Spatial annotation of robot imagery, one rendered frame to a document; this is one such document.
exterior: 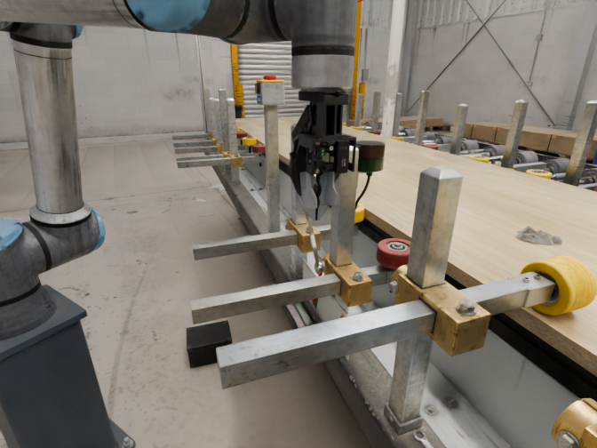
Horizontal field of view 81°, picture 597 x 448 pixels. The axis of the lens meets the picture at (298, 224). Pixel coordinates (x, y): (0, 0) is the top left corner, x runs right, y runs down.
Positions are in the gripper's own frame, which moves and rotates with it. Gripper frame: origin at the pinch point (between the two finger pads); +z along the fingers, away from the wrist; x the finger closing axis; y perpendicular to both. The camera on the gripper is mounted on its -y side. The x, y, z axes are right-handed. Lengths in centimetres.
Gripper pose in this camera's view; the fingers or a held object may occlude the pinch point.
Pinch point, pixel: (314, 212)
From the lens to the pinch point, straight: 61.9
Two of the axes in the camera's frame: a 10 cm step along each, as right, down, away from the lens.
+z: 0.0, 9.2, 3.8
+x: 9.4, -1.3, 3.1
